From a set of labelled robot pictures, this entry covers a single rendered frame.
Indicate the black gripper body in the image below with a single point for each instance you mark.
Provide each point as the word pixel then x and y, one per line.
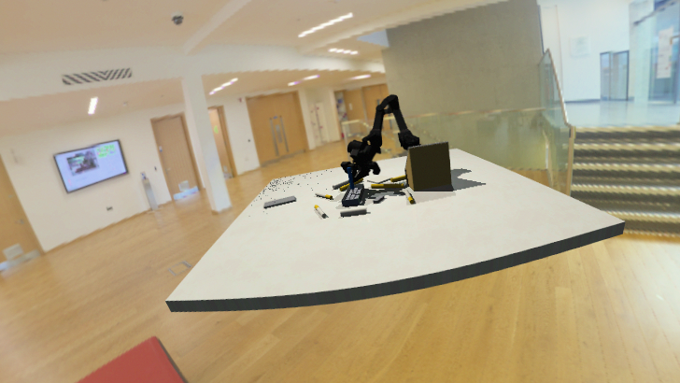
pixel 370 164

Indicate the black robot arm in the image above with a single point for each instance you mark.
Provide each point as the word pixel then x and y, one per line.
pixel 359 150

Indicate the blue hexagonal rod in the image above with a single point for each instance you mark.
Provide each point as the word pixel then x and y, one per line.
pixel 350 177

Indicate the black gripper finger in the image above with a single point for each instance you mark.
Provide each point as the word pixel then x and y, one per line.
pixel 362 172
pixel 354 172

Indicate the grey keyboard with white letter keys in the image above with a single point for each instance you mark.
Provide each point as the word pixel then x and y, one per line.
pixel 353 198

